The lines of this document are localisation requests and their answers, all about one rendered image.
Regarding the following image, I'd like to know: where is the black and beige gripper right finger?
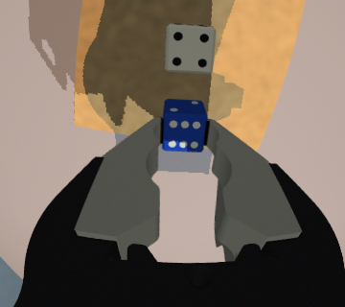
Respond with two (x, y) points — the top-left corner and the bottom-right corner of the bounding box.
(204, 119), (345, 307)

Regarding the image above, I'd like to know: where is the grey die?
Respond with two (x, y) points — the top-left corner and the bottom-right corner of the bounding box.
(165, 24), (217, 74)

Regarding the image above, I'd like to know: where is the tan mat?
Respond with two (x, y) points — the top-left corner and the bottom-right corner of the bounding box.
(75, 0), (306, 151)

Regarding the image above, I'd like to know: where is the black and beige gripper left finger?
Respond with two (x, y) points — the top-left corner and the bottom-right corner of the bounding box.
(13, 116), (164, 307)

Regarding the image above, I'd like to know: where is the blue die with white pips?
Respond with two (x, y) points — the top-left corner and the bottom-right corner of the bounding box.
(162, 99), (208, 153)

